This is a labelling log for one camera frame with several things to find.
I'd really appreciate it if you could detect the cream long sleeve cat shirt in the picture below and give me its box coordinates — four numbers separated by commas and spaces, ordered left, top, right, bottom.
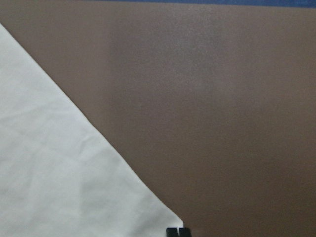
0, 27, 183, 237

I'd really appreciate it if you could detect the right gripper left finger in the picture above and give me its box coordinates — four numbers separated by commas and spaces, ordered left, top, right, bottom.
166, 228, 178, 237

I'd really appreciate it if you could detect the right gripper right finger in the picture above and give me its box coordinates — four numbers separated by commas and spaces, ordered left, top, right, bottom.
179, 227, 191, 237

